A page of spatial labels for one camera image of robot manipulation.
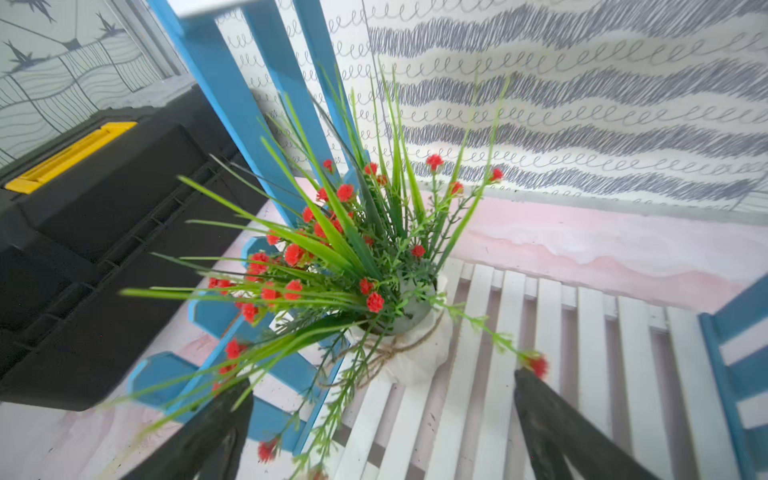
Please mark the red baby's breath potted plant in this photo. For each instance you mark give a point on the red baby's breath potted plant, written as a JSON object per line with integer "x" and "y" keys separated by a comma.
{"x": 359, "y": 276}

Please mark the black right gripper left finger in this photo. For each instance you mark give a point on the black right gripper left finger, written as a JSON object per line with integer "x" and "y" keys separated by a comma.
{"x": 209, "y": 446}

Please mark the black yellow plastic toolbox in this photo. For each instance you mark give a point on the black yellow plastic toolbox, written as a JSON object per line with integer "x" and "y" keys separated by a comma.
{"x": 113, "y": 221}

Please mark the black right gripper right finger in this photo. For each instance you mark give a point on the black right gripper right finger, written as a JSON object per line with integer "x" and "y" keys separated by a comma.
{"x": 561, "y": 442}

